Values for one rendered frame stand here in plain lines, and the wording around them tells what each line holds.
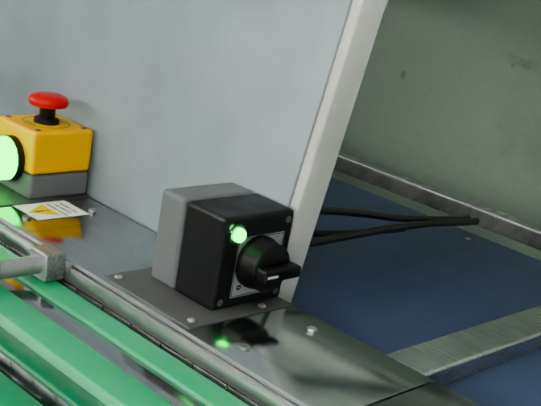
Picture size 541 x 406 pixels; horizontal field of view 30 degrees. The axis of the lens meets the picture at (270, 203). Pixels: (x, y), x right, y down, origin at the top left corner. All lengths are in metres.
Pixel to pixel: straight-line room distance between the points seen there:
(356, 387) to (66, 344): 0.22
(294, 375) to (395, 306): 0.24
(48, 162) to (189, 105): 0.17
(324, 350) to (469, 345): 0.14
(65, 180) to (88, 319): 0.26
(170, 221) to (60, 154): 0.23
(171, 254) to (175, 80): 0.19
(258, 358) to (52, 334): 0.16
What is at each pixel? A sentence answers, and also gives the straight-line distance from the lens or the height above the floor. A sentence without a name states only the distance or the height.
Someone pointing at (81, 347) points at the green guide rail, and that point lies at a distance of 0.77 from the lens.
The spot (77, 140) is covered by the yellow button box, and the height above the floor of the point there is 0.77.
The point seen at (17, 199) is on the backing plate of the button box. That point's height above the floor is 0.83.
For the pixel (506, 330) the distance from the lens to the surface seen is 0.92.
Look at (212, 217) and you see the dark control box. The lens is 0.79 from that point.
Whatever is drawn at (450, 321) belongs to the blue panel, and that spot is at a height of 0.60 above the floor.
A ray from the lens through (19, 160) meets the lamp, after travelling 1.02.
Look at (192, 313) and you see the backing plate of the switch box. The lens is 0.80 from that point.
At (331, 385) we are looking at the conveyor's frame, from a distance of 0.73.
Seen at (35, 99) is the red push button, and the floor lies 0.81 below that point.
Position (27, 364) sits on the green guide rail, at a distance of 0.90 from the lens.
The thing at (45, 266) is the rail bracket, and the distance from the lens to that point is 0.87.
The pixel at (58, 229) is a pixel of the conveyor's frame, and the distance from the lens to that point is 0.95.
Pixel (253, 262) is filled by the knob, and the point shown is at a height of 0.81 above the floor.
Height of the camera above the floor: 1.36
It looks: 45 degrees down
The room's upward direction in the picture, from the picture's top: 97 degrees counter-clockwise
